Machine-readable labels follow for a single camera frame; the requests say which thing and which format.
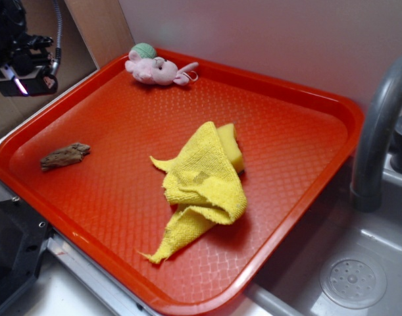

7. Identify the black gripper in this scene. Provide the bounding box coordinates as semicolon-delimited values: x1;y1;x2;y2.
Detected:
0;34;59;97

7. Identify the brown wood chip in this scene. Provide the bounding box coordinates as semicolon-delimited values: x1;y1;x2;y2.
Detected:
40;142;91;172

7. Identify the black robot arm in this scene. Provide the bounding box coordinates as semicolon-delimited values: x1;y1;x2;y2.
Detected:
0;1;63;97

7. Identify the cardboard panel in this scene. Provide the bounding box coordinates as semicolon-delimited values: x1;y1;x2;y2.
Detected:
0;1;97;139

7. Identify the wooden board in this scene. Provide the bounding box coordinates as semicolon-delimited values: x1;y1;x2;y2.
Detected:
65;0;134;68

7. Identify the red plastic tray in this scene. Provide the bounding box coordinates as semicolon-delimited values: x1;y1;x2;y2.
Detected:
0;57;363;315

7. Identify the green yarn ball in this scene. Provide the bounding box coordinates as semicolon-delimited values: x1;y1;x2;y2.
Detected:
132;43;157;59

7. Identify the pink plush mouse toy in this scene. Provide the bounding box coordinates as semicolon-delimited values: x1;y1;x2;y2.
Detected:
125;50;199;86

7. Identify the yellow cloth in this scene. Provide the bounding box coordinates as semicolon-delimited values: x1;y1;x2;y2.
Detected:
145;122;247;264

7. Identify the yellow sponge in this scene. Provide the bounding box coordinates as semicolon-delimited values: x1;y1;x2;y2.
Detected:
217;123;245;174

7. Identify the grey faucet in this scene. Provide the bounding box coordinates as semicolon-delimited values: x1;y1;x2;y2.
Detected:
350;56;402;212

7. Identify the grey sink basin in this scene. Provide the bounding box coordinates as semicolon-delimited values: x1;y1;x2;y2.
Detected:
245;163;402;315

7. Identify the sink drain cover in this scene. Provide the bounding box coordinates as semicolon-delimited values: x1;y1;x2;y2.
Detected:
319;253;388;309

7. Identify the black metal bracket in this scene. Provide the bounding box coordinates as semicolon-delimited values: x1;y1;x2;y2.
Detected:
0;197;51;315

